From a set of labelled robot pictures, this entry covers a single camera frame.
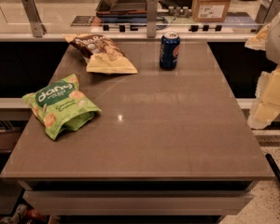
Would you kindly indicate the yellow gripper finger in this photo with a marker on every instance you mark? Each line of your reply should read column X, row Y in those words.
column 259, row 40
column 266, row 107

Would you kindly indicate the blue pepsi can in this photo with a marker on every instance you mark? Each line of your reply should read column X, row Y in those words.
column 170, row 42

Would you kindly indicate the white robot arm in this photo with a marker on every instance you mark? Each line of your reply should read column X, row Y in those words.
column 273, row 41

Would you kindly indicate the brown and yellow chip bag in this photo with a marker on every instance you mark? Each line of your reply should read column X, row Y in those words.
column 101, row 54

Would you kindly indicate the green rice chip bag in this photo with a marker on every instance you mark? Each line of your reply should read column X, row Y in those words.
column 61, row 106

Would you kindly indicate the cardboard box with label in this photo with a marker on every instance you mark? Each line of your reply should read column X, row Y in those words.
column 210, row 10

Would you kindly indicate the black pole on floor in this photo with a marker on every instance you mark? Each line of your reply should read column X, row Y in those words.
column 274, row 166

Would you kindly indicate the dark tray with orange rim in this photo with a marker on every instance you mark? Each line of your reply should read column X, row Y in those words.
column 121, row 7

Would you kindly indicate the grey table drawer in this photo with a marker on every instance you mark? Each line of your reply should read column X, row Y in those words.
column 139, row 203

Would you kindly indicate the right metal glass bracket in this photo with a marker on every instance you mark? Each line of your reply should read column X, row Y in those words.
column 267, row 11

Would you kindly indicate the metal glass bracket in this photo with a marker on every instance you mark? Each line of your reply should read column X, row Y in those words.
column 267, row 11
column 37, row 26
column 152, row 18

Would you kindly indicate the middle metal glass bracket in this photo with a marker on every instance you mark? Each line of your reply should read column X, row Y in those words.
column 152, row 18

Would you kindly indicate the left metal glass bracket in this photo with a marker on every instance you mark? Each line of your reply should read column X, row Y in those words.
column 37, row 26

